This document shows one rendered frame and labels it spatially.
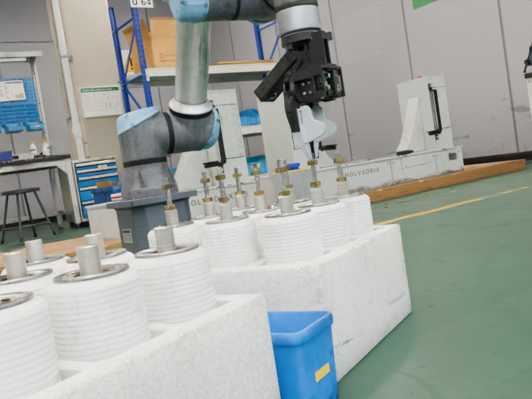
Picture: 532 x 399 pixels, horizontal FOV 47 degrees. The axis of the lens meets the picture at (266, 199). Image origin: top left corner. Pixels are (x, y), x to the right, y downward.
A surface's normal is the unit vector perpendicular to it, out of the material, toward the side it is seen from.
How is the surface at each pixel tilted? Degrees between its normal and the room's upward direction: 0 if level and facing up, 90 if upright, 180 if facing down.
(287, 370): 92
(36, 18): 90
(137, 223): 90
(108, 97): 90
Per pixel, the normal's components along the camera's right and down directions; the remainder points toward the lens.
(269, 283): -0.49, 0.12
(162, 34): 0.59, 0.14
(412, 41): -0.81, 0.15
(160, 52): 0.56, -0.08
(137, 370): 0.85, -0.11
